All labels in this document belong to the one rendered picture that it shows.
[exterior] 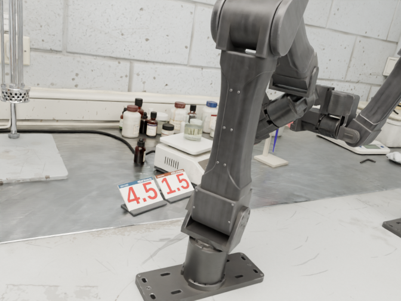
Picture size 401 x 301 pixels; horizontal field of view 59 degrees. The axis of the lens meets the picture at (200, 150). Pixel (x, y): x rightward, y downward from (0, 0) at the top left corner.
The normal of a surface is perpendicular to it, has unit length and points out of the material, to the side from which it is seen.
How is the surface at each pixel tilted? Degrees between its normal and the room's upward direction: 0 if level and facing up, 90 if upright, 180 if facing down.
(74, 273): 0
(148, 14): 90
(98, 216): 0
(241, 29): 104
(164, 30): 90
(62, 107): 90
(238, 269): 0
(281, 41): 90
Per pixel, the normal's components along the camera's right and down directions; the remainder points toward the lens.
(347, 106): -0.74, 0.11
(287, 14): 0.85, 0.29
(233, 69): -0.50, 0.22
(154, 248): 0.15, -0.94
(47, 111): 0.47, 0.36
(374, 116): -0.61, 0.00
